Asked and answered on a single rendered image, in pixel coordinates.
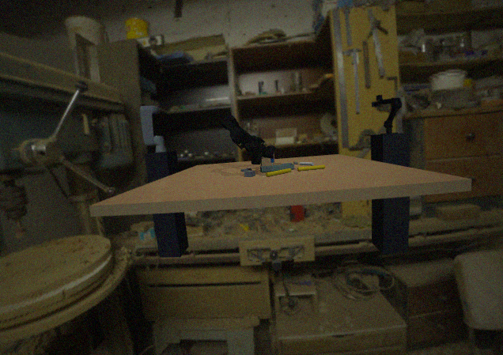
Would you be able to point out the dark teal keyboard with white keys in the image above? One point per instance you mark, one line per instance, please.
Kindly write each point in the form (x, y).
(276, 167)

